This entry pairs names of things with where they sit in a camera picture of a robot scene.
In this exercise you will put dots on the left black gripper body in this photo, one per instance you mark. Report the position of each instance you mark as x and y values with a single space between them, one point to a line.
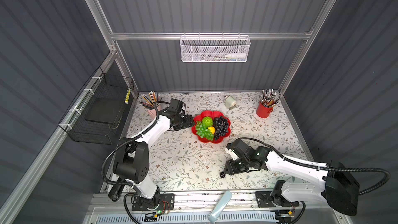
179 119

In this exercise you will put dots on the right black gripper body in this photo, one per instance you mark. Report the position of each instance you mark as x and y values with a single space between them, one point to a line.
237 165

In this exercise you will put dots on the pink pencil cup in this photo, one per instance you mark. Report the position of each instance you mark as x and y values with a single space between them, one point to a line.
152 113

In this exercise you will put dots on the black wire wall basket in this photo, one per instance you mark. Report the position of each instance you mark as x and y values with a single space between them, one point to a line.
100 112

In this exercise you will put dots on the coloured pencils in pink cup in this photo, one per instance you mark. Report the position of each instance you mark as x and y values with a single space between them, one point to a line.
150 100

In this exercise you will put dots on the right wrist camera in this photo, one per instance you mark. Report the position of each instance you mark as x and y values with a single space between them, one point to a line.
232 154

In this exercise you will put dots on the white mesh wall basket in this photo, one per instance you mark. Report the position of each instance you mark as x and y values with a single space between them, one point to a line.
212 48

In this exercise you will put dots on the light blue flat tool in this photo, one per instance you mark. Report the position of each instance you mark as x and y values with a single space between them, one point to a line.
219 207

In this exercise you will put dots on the green custard apple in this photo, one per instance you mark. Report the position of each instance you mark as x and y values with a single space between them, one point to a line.
207 122

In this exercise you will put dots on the pencils in red cup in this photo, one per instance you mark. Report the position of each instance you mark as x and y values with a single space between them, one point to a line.
270 98

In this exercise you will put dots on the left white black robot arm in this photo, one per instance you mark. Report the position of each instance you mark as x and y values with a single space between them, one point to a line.
131 163

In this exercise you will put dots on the green grape bunch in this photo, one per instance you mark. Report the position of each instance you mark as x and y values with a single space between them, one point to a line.
203 131

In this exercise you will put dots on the pale green pencil sharpener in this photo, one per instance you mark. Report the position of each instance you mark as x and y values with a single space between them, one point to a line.
230 102

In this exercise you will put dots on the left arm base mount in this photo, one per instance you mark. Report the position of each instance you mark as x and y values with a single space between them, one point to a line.
160 202

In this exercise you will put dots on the red pencil cup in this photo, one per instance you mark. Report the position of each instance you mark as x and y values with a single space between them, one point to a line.
263 111

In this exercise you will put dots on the white marker in basket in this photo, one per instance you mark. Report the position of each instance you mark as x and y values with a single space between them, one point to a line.
236 56

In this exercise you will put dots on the large black grape bunch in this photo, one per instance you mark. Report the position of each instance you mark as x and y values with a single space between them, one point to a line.
221 126

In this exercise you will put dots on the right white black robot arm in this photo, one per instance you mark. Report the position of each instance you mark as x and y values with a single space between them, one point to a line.
320 182

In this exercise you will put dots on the yellow lemon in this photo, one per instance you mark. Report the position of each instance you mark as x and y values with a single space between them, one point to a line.
211 129

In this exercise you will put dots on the black clamp tool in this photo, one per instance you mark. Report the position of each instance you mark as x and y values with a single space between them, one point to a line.
115 192

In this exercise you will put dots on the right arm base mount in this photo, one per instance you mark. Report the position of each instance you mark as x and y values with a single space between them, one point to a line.
267 198

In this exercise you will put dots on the red flower fruit bowl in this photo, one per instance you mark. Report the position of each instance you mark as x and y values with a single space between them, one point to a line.
212 114

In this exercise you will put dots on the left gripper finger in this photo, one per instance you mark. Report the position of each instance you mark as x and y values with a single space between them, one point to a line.
184 125
188 119

